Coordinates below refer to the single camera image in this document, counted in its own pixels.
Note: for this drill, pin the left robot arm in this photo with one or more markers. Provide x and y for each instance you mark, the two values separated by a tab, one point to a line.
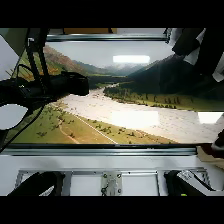
66	85

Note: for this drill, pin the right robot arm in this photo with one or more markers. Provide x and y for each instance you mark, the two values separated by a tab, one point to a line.
210	50

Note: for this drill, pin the beige shirt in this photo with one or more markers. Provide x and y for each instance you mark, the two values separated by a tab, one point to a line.
208	161

